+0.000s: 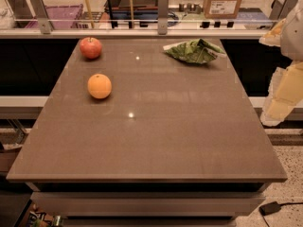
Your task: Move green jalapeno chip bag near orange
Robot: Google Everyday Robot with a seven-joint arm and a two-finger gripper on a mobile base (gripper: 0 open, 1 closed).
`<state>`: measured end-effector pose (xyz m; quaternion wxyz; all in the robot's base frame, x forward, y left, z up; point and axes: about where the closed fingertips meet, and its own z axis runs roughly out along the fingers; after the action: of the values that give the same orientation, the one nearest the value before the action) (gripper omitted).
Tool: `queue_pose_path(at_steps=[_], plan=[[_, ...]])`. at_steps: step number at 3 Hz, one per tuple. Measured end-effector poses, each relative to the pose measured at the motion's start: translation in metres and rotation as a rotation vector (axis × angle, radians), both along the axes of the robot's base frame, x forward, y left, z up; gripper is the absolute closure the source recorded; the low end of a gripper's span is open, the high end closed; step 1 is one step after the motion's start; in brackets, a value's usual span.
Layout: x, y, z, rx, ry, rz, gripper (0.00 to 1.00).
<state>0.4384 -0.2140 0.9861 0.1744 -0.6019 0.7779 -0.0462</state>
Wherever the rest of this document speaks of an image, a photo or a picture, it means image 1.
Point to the purple plastic crate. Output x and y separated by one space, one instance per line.
64 17

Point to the red apple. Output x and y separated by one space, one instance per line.
90 47

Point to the green jalapeno chip bag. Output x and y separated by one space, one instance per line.
197 51

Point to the grey metal railing post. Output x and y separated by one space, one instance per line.
163 7

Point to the grey right railing post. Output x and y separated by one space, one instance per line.
281 8

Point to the cardboard box with label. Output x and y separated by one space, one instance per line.
221 9

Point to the orange fruit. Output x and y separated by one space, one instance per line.
99 86

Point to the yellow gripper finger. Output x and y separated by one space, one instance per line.
284 93
272 38

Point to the grey left railing post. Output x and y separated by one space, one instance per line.
41 15

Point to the black power adapter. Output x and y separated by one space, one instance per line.
269 208

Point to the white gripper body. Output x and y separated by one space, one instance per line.
294 35

